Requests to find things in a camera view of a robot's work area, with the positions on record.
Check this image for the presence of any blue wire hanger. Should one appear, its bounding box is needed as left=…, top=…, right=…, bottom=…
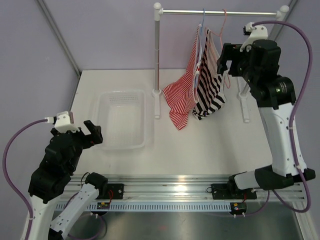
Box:
left=193, top=8, right=205, bottom=90

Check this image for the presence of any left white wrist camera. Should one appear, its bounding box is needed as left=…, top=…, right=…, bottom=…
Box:
left=44, top=111, right=79, bottom=134

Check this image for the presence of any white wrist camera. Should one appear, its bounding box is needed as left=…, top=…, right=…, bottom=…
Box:
left=44, top=111, right=79, bottom=134
left=239, top=22, right=268, bottom=52

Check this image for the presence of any translucent plastic basket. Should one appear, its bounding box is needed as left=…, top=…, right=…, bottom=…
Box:
left=94, top=89, right=146, bottom=151

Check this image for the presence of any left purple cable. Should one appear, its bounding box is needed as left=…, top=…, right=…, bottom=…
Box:
left=4, top=119, right=51, bottom=240

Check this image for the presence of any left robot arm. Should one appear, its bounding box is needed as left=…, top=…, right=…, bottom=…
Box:
left=27, top=120, right=108, bottom=240

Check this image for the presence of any red white striped tank top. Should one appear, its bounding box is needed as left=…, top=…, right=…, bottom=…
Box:
left=163, top=24, right=203, bottom=131

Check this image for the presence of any white clothes rack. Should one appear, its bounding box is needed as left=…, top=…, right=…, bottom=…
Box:
left=152, top=0, right=298, bottom=123

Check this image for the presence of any aluminium rail base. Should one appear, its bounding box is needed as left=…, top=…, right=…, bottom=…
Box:
left=61, top=174, right=306, bottom=203

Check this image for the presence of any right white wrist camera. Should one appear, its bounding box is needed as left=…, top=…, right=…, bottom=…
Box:
left=239, top=22, right=268, bottom=52

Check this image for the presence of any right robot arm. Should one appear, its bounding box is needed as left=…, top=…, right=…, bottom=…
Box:
left=217, top=39, right=316, bottom=199

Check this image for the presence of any pink wire hanger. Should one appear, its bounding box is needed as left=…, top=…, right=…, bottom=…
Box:
left=198, top=9, right=231, bottom=97

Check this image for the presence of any white slotted cable duct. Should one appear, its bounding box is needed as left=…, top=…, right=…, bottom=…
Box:
left=55, top=202, right=232, bottom=213

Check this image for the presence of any black white striped tank top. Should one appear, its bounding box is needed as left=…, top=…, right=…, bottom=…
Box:
left=192, top=27, right=226, bottom=121

